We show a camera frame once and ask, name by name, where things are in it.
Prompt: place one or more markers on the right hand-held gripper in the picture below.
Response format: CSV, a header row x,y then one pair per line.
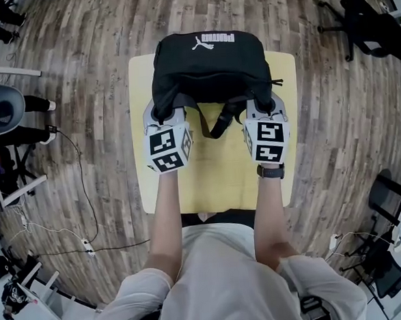
x,y
269,141

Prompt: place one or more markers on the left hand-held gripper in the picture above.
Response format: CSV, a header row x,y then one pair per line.
x,y
165,144

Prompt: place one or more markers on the black backpack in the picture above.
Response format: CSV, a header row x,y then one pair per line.
x,y
207,66

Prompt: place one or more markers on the person's right forearm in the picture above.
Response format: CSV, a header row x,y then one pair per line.
x,y
271,212

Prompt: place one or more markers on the person's left forearm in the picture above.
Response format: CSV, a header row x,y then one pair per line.
x,y
165,220

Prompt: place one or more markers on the black wristwatch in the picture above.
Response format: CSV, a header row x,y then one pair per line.
x,y
272,172

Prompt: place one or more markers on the yellow table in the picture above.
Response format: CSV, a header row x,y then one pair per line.
x,y
218,175

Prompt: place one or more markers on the person's black trousers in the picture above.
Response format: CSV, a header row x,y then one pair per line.
x,y
232,217

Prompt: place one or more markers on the white power strip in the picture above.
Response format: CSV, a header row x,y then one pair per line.
x,y
334,241
87,246

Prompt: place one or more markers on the black slatted chair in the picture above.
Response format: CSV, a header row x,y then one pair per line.
x,y
388,194

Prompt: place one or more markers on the person's light shirt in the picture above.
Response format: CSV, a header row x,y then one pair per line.
x,y
223,284

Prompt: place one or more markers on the black mesh office chair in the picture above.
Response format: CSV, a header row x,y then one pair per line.
x,y
382,266

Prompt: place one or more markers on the black waist pouch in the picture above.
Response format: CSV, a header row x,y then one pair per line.
x,y
313,307

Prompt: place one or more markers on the white desk frame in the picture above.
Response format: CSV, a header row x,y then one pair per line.
x,y
14,196

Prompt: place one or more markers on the white stool frame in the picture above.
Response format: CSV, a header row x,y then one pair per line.
x,y
45,293

